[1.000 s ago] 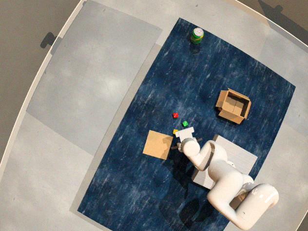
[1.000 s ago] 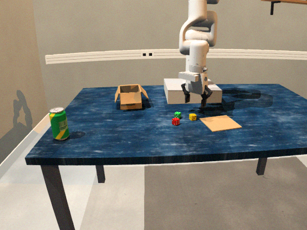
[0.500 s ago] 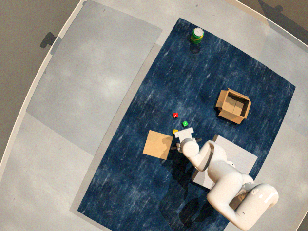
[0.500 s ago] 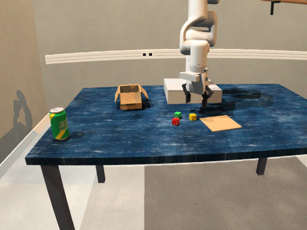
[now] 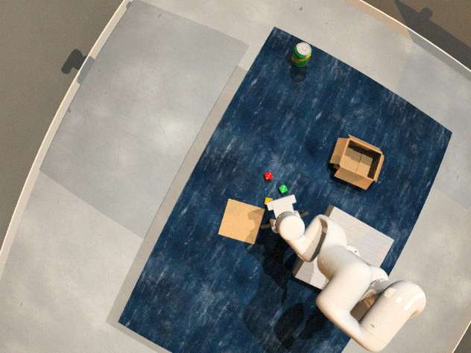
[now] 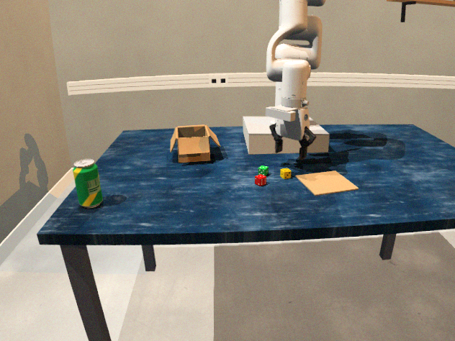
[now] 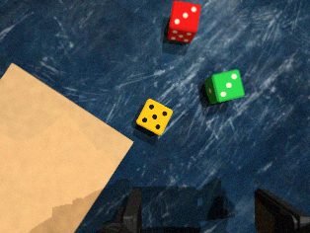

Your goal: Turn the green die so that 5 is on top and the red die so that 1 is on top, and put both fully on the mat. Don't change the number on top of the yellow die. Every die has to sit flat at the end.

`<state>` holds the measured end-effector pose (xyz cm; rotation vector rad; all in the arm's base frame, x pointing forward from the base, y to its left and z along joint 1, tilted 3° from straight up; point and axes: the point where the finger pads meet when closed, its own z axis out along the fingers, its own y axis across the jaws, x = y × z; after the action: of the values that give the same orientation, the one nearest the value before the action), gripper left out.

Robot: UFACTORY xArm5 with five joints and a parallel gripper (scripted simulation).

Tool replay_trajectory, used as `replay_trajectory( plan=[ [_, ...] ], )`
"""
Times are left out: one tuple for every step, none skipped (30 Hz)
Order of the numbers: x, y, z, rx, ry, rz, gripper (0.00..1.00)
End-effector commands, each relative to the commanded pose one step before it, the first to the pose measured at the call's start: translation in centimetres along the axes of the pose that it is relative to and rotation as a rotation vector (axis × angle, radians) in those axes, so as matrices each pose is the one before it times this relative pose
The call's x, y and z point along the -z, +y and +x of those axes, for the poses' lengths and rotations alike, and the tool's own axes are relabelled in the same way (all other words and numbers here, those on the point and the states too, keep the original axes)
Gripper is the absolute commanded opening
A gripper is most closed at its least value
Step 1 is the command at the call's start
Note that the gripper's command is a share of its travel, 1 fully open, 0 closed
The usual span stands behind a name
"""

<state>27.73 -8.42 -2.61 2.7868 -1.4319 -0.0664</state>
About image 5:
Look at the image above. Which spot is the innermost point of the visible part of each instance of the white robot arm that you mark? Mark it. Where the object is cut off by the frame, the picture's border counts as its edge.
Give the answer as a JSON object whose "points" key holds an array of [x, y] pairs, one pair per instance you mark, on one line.
{"points": [[351, 289]]}

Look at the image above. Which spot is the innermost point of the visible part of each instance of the tan square mat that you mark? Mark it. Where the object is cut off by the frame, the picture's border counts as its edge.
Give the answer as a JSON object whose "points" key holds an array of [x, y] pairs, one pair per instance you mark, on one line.
{"points": [[241, 221]]}

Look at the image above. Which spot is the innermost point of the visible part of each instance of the open brown cardboard box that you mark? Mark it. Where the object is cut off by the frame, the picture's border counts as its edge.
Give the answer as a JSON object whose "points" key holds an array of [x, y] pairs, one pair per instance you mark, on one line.
{"points": [[359, 157]]}

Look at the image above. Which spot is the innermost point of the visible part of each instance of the green drink can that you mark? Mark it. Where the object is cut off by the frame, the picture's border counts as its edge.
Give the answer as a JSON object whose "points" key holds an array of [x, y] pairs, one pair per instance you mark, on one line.
{"points": [[301, 55]]}

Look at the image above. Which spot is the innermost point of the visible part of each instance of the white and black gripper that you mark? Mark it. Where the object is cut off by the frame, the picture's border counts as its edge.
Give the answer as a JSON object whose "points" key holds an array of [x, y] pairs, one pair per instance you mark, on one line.
{"points": [[272, 220]]}

